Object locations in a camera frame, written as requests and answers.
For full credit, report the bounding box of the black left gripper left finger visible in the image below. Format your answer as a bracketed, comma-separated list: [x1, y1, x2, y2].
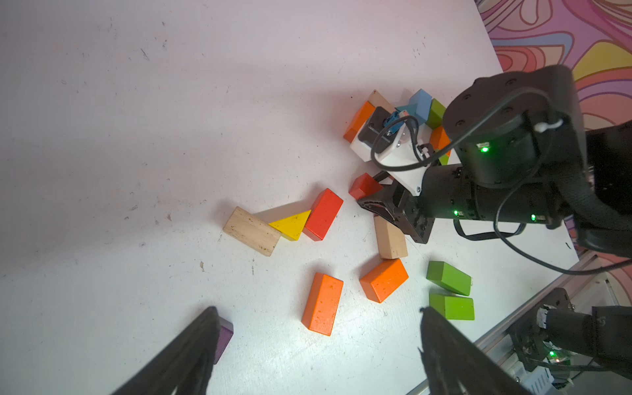
[115, 306, 221, 394]

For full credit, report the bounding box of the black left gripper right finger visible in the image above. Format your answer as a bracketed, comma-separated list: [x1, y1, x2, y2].
[420, 307, 528, 394]

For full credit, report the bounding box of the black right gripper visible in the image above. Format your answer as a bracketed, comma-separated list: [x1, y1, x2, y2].
[358, 182, 435, 245]

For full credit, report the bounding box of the natural wood block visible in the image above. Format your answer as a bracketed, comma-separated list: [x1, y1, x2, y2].
[223, 207, 281, 257]
[367, 90, 396, 114]
[374, 216, 408, 259]

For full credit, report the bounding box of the red block pair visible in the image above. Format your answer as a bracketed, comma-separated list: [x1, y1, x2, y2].
[349, 173, 383, 200]
[303, 189, 343, 241]

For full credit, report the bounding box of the orange block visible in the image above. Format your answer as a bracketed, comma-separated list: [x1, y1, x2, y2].
[360, 258, 409, 304]
[343, 101, 375, 143]
[430, 126, 451, 152]
[301, 273, 344, 337]

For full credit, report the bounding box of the green block top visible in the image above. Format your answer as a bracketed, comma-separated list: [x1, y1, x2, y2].
[426, 98, 446, 129]

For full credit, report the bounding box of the light blue long block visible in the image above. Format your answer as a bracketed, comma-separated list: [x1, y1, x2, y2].
[408, 89, 433, 123]

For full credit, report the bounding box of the green block row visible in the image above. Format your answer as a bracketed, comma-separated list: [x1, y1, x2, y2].
[439, 153, 450, 166]
[426, 261, 472, 296]
[429, 293, 476, 321]

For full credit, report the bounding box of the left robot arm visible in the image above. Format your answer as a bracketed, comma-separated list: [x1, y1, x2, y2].
[116, 304, 631, 394]

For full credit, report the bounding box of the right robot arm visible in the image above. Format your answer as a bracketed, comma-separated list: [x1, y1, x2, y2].
[357, 65, 631, 268]

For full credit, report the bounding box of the purple cube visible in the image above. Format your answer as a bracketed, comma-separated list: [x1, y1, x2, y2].
[213, 317, 234, 365]

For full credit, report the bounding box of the teal triangle block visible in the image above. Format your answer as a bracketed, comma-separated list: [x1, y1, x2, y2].
[396, 104, 419, 121]

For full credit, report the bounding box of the yellow triangle block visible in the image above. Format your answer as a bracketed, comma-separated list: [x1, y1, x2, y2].
[269, 210, 311, 241]

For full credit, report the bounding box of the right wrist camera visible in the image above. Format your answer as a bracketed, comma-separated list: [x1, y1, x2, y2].
[351, 107, 427, 197]

